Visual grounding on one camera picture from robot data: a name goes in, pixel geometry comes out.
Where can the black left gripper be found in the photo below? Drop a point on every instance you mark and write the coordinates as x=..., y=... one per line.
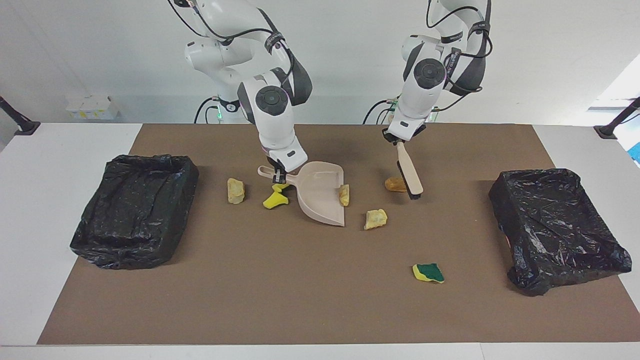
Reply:
x=400, y=141

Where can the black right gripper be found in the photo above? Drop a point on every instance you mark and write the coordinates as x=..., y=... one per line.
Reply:
x=276, y=164

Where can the beige hand brush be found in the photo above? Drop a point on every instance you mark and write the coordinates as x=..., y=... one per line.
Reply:
x=410, y=170

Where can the brown bread roll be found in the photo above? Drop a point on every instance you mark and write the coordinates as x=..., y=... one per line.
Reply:
x=395, y=185

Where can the beige plastic dustpan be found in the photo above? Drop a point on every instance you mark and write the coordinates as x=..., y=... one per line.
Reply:
x=320, y=195

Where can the orange striped bread piece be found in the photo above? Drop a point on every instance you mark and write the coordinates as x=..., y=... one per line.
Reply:
x=344, y=195

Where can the pale cream foam chunk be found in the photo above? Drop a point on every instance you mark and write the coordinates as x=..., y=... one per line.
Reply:
x=236, y=190
x=375, y=219

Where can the green and yellow sponge piece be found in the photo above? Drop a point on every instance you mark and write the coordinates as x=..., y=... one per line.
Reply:
x=428, y=272

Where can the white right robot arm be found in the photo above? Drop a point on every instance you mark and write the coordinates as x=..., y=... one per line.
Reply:
x=272, y=125

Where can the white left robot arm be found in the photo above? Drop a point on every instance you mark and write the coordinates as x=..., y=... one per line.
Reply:
x=417, y=95

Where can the black bag lined bin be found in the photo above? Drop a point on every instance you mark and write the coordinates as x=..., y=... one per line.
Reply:
x=555, y=230
x=135, y=210

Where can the brown table mat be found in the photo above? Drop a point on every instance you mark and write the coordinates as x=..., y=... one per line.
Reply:
x=250, y=300

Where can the blue object at table edge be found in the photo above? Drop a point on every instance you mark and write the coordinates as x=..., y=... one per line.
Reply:
x=636, y=152

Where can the white boxes by wall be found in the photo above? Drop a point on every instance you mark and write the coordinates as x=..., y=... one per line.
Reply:
x=92, y=107

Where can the black camera stand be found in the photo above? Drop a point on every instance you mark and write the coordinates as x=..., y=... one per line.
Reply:
x=615, y=122
x=20, y=122

